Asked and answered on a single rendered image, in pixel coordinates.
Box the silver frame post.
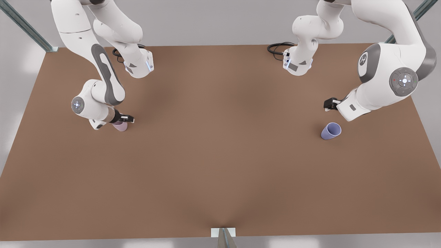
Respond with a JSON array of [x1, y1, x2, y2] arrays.
[[0, 0, 58, 53], [211, 227, 237, 248], [384, 0, 439, 44]]

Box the black cable loop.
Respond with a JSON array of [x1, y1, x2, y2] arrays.
[[267, 42, 296, 61], [112, 44, 146, 64]]

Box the purple cup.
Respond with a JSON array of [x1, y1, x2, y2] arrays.
[[321, 122, 342, 141]]

